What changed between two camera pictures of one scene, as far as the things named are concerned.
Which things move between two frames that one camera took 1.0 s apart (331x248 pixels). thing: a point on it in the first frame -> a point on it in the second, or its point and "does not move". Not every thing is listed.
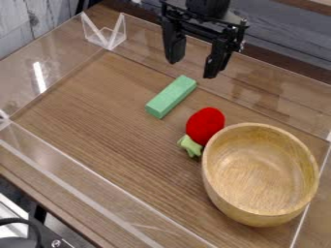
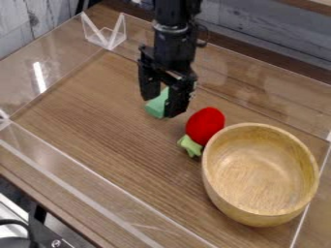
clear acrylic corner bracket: (105, 38) does not move
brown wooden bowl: (261, 173) does not move
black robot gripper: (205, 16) -> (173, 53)
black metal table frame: (50, 237) does not move
